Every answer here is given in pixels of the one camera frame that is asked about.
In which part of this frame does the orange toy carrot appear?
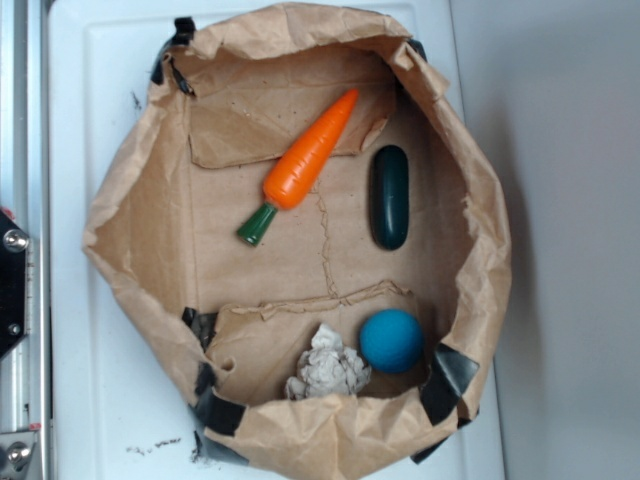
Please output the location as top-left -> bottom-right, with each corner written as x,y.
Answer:
237,89 -> 359,246

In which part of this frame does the dark green toy cucumber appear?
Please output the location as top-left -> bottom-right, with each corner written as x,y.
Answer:
369,145 -> 410,251

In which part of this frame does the blue felt ball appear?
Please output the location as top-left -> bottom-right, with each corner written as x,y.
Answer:
359,309 -> 424,374

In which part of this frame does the crumpled white paper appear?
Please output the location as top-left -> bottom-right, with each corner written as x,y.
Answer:
284,323 -> 372,400

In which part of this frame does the brown paper bag tray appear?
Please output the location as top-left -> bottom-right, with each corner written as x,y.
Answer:
83,3 -> 511,479

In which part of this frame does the black mounting bracket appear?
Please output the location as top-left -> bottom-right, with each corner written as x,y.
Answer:
0,208 -> 30,360

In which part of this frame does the aluminium frame rail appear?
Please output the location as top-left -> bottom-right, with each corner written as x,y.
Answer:
1,1 -> 55,479

